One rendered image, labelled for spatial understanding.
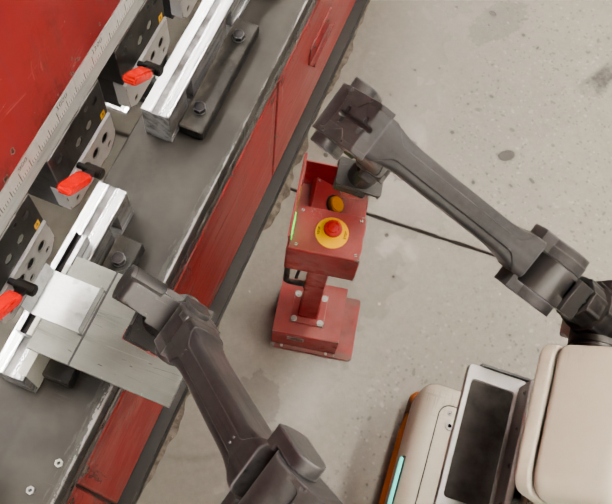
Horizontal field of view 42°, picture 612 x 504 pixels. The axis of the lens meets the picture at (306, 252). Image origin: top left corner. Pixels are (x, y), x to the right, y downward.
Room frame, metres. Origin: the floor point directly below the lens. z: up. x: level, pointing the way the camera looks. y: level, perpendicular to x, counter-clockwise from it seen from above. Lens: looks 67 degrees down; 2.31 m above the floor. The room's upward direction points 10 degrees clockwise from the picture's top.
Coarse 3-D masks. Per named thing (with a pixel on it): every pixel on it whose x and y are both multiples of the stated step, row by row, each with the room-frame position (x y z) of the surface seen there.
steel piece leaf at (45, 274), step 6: (42, 270) 0.42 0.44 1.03; (48, 270) 0.43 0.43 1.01; (42, 276) 0.41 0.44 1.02; (48, 276) 0.42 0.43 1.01; (36, 282) 0.40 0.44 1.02; (42, 282) 0.40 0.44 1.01; (42, 288) 0.40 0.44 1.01; (36, 294) 0.38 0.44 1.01; (24, 300) 0.36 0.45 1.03; (30, 300) 0.37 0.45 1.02; (36, 300) 0.37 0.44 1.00; (24, 306) 0.35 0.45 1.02; (30, 306) 0.36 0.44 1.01
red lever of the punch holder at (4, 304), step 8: (8, 280) 0.32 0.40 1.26; (16, 280) 0.32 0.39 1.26; (24, 280) 0.33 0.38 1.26; (16, 288) 0.31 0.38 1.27; (24, 288) 0.31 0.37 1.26; (32, 288) 0.31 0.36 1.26; (0, 296) 0.29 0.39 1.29; (8, 296) 0.29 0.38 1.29; (16, 296) 0.29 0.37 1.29; (32, 296) 0.31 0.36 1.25; (0, 304) 0.27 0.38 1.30; (8, 304) 0.28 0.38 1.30; (16, 304) 0.28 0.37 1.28; (0, 312) 0.26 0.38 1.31; (8, 312) 0.27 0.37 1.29
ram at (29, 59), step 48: (0, 0) 0.51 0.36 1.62; (48, 0) 0.58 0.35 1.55; (96, 0) 0.66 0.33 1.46; (144, 0) 0.77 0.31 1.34; (0, 48) 0.48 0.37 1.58; (48, 48) 0.55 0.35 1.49; (0, 96) 0.45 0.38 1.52; (48, 96) 0.52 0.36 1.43; (0, 144) 0.42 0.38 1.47; (48, 144) 0.49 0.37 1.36; (0, 192) 0.39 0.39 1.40
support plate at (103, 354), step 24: (72, 264) 0.45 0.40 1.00; (96, 264) 0.46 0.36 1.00; (120, 312) 0.38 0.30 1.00; (48, 336) 0.32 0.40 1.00; (72, 336) 0.32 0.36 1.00; (96, 336) 0.33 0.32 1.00; (120, 336) 0.34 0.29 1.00; (72, 360) 0.28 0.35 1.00; (96, 360) 0.29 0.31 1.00; (120, 360) 0.30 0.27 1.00; (144, 360) 0.30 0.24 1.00; (120, 384) 0.26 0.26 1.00; (144, 384) 0.27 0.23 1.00; (168, 384) 0.27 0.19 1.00
